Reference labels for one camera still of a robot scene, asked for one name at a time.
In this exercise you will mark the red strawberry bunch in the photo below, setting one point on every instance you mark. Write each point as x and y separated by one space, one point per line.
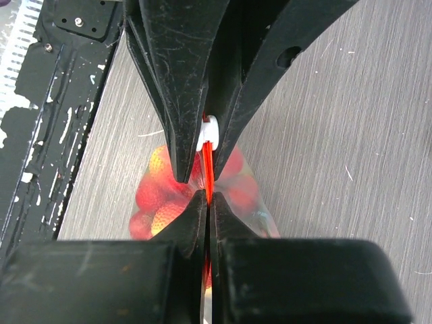
160 199

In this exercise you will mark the clear zip top bag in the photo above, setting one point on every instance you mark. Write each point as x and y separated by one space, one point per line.
206 146

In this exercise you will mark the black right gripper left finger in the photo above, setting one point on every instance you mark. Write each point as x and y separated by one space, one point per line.
161 280

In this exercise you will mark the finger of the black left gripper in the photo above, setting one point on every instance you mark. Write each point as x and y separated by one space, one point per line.
170 43
257 43

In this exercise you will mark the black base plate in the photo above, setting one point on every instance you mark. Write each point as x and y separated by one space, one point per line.
63 75

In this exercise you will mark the white slotted cable duct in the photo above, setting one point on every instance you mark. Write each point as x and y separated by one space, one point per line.
18 23

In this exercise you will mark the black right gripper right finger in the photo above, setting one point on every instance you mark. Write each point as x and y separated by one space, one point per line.
298 280

